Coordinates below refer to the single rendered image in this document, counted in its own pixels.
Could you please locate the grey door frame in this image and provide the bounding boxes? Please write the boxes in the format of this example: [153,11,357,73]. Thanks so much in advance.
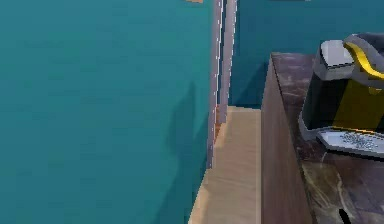
[205,0,239,170]

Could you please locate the black and yellow coffee machine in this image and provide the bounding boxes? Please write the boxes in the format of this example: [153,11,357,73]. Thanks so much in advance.
[298,32,384,159]

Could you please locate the brown marble-top counter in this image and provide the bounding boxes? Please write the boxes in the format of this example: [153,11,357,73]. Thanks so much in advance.
[260,51,384,224]

